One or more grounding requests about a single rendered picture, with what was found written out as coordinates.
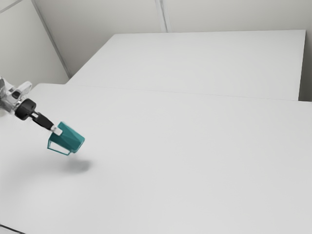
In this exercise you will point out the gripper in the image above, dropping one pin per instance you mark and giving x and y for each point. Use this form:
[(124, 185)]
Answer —
[(25, 109)]

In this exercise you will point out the teal faceted mug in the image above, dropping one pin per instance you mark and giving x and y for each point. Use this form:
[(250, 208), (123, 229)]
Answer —
[(69, 140)]

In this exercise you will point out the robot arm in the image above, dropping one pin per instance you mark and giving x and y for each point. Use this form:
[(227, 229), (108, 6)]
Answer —
[(11, 96)]

